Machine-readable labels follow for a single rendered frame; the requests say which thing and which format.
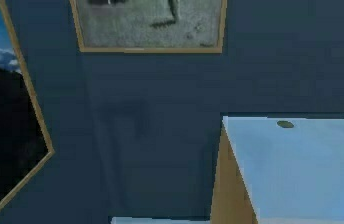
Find small olive round cookie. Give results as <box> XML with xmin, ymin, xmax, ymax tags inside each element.
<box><xmin>276</xmin><ymin>120</ymin><xmax>295</xmax><ymax>129</ymax></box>

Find wood framed grey picture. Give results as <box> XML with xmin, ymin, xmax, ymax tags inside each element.
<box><xmin>68</xmin><ymin>0</ymin><xmax>228</xmax><ymax>54</ymax></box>

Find pale blue top wooden table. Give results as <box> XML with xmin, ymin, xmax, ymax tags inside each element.
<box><xmin>209</xmin><ymin>115</ymin><xmax>344</xmax><ymax>224</ymax></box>

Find wood framed window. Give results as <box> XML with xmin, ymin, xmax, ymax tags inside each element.
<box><xmin>0</xmin><ymin>0</ymin><xmax>56</xmax><ymax>224</ymax></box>

